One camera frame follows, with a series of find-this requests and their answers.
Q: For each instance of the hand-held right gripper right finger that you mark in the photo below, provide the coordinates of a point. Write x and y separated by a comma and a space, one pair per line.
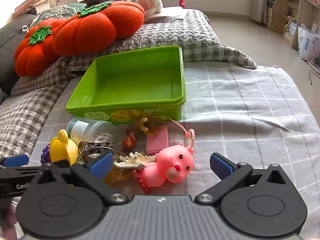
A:
221, 166

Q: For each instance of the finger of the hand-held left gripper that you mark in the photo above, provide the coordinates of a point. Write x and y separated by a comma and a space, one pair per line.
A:
15, 180
15, 160

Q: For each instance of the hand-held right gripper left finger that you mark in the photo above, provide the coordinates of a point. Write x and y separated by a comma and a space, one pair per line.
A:
101, 165

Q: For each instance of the beige starfish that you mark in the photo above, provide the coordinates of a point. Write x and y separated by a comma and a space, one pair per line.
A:
135, 161

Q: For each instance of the clear cotton swab jar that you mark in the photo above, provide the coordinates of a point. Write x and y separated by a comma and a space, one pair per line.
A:
87, 130

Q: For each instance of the yellow toy pot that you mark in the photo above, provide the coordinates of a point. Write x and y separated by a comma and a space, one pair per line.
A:
62, 150

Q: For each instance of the pink pig toy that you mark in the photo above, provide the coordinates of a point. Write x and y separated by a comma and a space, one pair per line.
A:
172, 162

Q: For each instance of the green plastic box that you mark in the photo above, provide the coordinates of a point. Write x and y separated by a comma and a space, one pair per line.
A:
130, 80

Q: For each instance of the person's left hand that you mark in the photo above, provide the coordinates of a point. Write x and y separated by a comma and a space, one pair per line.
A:
7, 220

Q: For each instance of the purple toy grapes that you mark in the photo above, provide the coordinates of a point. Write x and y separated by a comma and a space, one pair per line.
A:
46, 155

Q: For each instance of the small orange toy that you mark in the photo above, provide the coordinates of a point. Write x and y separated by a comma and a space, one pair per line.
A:
128, 142

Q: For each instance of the pink rectangular block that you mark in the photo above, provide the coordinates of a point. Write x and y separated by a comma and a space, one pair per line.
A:
157, 140

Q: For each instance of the light grey grid sheet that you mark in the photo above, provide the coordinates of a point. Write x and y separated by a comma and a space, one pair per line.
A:
237, 100

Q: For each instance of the small orange tomato cushion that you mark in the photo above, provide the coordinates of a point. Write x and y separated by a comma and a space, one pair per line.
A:
32, 52

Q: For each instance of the grey sofa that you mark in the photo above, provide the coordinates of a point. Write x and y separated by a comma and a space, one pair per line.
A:
10, 37

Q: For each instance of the large orange tomato cushion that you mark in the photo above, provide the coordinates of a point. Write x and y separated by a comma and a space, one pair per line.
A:
100, 30

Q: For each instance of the grey checkered blanket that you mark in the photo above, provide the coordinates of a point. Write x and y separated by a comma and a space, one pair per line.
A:
175, 35

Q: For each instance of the white shopping bag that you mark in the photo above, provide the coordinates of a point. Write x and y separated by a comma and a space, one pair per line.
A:
306, 42

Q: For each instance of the leaf-patterned cushion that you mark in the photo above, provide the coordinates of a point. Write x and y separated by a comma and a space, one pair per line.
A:
57, 11

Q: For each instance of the stack of books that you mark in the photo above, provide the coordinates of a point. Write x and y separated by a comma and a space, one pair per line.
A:
37, 5

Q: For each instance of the white papers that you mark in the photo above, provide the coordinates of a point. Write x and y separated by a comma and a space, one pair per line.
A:
172, 12

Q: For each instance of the white plush toy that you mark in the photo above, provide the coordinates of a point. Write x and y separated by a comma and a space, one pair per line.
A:
150, 2

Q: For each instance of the wooden bookshelf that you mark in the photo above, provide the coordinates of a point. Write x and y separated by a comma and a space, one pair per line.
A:
282, 7

